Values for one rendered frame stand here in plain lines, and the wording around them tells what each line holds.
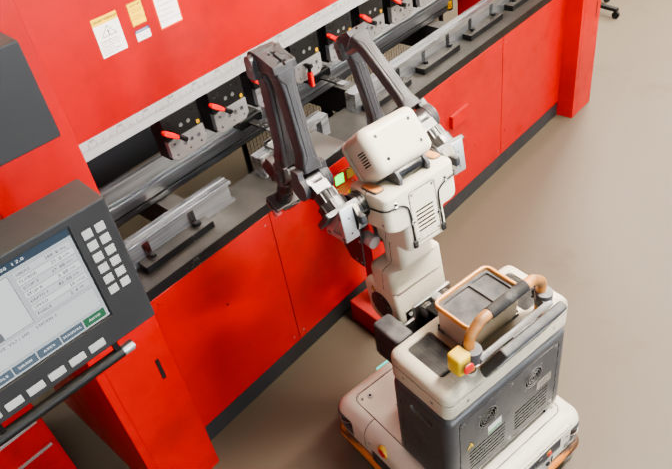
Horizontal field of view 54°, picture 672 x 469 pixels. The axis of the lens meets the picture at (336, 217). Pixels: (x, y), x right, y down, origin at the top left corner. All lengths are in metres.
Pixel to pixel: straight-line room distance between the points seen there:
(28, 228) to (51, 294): 0.15
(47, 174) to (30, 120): 0.50
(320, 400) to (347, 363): 0.22
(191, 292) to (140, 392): 0.38
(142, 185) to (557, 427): 1.73
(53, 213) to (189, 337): 1.18
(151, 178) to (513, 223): 1.94
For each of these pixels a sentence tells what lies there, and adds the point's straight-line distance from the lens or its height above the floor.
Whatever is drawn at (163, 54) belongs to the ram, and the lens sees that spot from 2.20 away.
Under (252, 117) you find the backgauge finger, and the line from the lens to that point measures 2.79.
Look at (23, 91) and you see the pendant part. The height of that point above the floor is 1.86.
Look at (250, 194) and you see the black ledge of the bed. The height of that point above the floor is 0.88.
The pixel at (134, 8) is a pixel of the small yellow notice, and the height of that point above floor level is 1.70.
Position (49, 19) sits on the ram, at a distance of 2.00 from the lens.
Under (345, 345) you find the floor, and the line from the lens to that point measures 3.10.
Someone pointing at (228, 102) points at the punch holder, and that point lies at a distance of 2.40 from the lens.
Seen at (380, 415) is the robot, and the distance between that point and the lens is 2.52.
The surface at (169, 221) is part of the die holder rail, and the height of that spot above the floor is 0.97.
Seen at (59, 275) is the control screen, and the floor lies 1.49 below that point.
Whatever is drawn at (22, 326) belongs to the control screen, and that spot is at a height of 1.43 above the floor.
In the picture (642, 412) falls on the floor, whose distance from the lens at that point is 2.95.
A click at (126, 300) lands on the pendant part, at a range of 1.60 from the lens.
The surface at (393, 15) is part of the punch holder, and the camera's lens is 2.99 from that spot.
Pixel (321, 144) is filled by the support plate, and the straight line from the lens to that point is 2.55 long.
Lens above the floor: 2.36
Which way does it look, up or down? 38 degrees down
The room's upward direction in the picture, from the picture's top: 10 degrees counter-clockwise
